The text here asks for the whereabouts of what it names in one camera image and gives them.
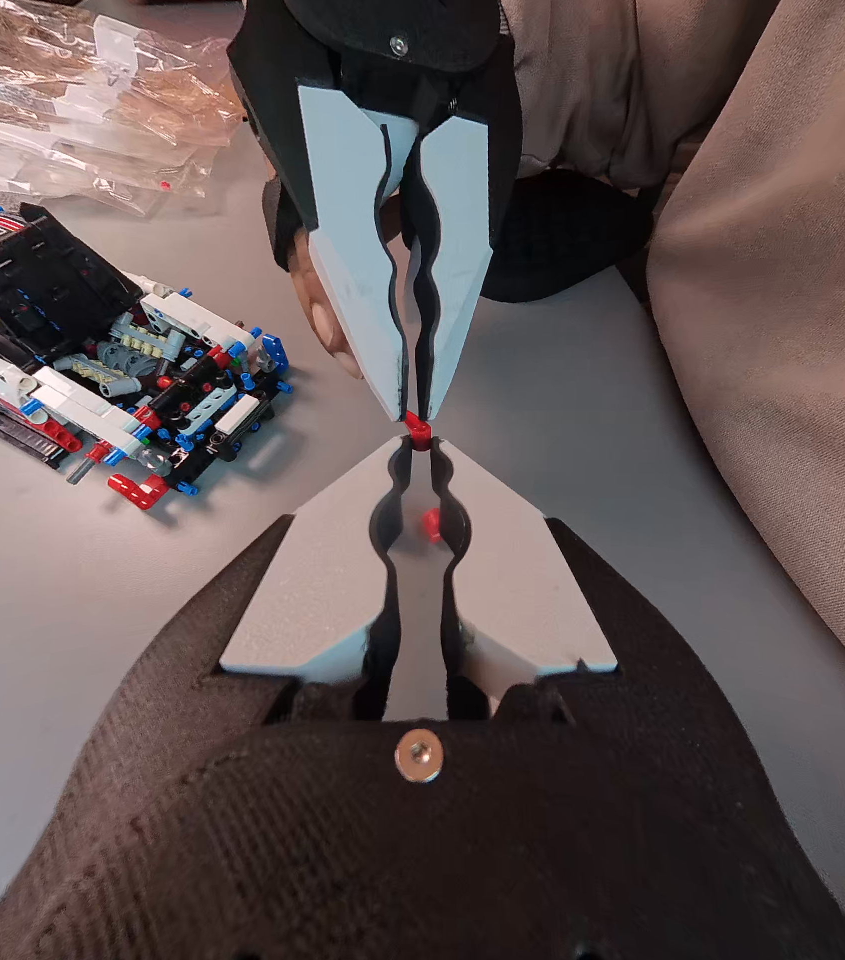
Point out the small red connector brick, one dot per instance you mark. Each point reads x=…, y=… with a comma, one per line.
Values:
x=431, y=525

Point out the pile of clear plastic bags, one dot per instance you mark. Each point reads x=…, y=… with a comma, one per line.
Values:
x=55, y=90

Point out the person's right forearm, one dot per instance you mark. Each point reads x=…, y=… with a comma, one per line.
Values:
x=587, y=90

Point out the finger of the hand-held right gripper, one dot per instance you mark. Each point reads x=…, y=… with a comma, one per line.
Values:
x=464, y=225
x=340, y=225

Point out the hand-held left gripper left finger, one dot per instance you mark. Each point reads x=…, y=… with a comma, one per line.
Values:
x=302, y=600

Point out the person's right hand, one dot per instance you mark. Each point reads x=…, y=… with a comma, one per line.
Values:
x=325, y=322

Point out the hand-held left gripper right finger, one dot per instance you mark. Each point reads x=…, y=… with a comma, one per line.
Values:
x=535, y=600

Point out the toy brick race car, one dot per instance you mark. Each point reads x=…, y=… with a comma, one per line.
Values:
x=55, y=300

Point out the red pointed brick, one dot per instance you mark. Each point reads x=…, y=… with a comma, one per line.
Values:
x=416, y=422

